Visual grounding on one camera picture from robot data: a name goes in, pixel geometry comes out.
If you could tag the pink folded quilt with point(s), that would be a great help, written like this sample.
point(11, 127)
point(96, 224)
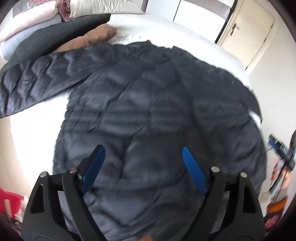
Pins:
point(33, 16)

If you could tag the dark navy puffer jacket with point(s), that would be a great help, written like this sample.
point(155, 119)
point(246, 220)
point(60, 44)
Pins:
point(144, 104)

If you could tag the white bed mattress sheet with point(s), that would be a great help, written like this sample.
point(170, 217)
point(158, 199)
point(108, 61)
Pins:
point(28, 138)

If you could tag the person right hand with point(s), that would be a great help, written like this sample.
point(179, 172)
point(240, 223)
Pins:
point(285, 176)

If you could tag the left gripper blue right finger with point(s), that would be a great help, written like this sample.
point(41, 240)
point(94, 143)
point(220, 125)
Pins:
point(198, 175)

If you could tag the white cream pillow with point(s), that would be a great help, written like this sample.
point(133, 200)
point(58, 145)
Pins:
point(89, 7)

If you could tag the brown fur hood trim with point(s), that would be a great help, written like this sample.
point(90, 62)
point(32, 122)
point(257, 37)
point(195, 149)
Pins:
point(100, 34)

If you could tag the red bag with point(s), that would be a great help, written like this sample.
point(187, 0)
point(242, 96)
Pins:
point(14, 202)

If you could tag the cream bedroom door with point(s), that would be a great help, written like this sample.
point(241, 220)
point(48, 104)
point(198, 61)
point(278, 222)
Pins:
point(256, 21)

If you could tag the dark green coat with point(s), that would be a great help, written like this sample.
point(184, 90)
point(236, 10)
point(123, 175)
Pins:
point(46, 40)

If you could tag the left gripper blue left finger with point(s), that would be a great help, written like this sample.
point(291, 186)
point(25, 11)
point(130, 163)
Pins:
point(90, 167)

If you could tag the maroon striped pillow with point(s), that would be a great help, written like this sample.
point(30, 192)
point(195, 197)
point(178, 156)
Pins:
point(63, 8)

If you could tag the door handle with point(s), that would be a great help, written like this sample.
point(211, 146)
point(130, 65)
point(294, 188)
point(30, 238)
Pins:
point(235, 26)

